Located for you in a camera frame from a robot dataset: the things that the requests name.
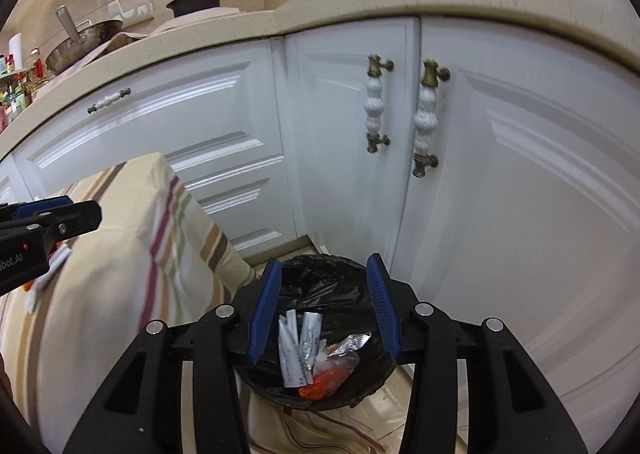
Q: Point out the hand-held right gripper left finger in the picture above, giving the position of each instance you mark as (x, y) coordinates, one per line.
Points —
(265, 314)

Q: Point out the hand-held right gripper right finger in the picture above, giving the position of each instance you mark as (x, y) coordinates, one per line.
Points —
(382, 309)

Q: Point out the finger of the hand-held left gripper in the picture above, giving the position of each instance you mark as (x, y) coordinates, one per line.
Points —
(40, 208)
(80, 216)

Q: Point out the silver foil wrapper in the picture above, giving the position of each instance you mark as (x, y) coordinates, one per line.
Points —
(355, 341)

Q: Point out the long white strip packet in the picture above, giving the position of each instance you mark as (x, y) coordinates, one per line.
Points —
(290, 359)

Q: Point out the black trash bin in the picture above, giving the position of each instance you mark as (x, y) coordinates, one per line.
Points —
(320, 284)

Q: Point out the clear plastic bag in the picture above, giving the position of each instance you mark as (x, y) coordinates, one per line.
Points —
(342, 363)

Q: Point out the orange plastic wrapper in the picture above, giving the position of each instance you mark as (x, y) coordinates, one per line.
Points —
(320, 386)

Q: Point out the striped tablecloth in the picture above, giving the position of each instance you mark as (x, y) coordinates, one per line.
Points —
(110, 284)

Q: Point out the wide white cabinet front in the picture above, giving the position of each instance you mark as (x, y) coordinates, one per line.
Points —
(150, 134)

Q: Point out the row of condiment bottles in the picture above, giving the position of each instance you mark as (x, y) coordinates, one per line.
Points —
(17, 94)

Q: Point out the paper towel roll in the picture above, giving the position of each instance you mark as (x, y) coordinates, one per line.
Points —
(16, 52)

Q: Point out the steel wok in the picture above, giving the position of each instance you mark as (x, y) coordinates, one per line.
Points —
(82, 42)

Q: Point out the narrow white cabinet door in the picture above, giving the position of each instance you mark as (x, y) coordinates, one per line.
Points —
(330, 134)

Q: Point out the beige cloth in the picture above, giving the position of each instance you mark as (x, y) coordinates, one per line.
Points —
(175, 24)

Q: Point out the black lidded pot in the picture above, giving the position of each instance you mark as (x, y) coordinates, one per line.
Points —
(195, 2)

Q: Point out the white wall hook rack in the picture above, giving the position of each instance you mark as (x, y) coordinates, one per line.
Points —
(131, 9)

